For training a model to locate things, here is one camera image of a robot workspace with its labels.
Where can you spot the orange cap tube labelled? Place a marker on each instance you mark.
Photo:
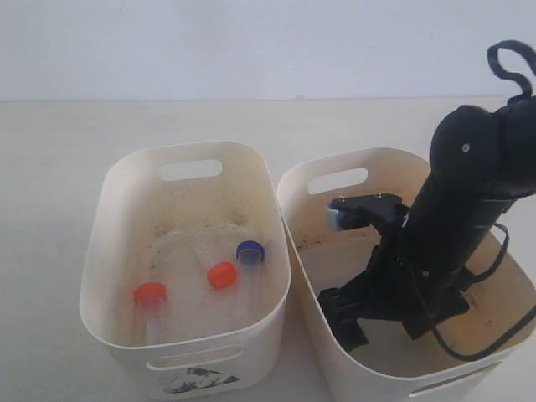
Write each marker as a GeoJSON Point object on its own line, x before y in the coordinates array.
{"type": "Point", "coordinates": [219, 270]}

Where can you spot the blue cap tube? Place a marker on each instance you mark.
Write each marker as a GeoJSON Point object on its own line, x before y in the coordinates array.
{"type": "Point", "coordinates": [250, 256]}

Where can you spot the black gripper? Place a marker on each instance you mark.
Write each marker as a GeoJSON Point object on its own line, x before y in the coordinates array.
{"type": "Point", "coordinates": [415, 279]}

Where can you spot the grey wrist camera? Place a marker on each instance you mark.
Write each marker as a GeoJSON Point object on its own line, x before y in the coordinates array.
{"type": "Point", "coordinates": [380, 211]}

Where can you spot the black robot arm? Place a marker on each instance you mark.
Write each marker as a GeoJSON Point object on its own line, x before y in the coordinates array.
{"type": "Point", "coordinates": [481, 163]}

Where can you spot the cream plastic bin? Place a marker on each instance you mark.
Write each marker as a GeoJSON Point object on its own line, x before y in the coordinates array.
{"type": "Point", "coordinates": [392, 366]}
{"type": "Point", "coordinates": [151, 204]}

